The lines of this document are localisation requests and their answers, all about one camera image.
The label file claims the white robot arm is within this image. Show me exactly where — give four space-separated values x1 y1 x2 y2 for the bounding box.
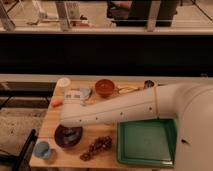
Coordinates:
60 83 213 171

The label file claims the red brown bowl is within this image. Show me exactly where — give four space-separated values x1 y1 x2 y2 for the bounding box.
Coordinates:
95 79 115 98

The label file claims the purple bowl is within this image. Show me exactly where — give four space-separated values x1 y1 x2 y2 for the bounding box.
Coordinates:
54 125 83 148

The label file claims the light blue small cloth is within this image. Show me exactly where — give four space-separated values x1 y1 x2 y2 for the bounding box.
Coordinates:
80 86 92 100

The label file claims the small dark round object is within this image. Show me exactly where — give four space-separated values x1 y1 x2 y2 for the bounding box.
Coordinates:
144 80 154 89

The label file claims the white round cup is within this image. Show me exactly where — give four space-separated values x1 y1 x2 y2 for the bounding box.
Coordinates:
56 77 71 89

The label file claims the bunch of dark grapes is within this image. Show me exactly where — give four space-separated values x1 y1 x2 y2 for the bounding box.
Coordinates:
80 136 112 161

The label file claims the green plastic tray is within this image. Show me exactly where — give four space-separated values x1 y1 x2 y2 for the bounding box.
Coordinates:
117 119 177 168

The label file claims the light blue cup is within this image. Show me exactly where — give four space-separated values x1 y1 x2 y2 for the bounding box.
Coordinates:
33 141 51 159

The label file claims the black chair frame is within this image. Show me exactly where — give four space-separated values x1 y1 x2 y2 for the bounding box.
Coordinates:
0 129 37 171

